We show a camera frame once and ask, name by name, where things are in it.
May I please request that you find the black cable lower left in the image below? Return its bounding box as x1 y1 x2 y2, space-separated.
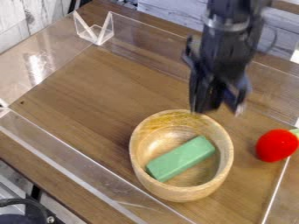
0 198 51 224

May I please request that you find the brown wooden bowl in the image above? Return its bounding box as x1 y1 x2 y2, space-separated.
128 109 234 203

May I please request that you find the black metal table leg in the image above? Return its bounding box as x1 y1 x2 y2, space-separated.
31 185 43 201

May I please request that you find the red strawberry toy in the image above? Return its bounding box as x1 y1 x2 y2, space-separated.
256 129 299 163

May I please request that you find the green rectangular block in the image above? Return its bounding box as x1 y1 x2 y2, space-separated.
146 136 216 182

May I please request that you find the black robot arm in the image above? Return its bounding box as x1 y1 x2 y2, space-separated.
182 0 272 114

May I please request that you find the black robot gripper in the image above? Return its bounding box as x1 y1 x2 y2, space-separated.
182 17 264 116

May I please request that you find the clear acrylic corner bracket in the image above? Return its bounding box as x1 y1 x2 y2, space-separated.
72 11 115 46

